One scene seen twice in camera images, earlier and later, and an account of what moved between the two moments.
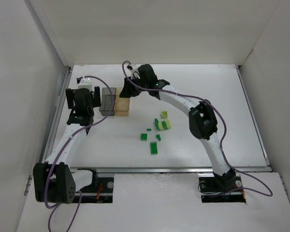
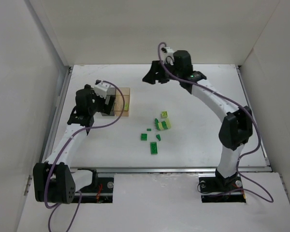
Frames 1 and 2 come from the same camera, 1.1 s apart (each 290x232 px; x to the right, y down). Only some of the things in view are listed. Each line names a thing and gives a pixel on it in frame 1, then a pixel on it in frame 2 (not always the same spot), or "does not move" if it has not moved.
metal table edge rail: [165, 170] does not move
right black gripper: [128, 87] -> [156, 71]
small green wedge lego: [158, 137] does not move
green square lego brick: [144, 137] does not move
